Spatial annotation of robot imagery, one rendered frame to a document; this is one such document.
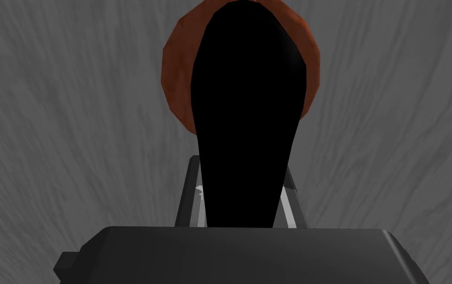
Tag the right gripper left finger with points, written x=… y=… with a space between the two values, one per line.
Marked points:
x=190 y=197

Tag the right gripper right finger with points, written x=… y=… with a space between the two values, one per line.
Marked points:
x=292 y=209

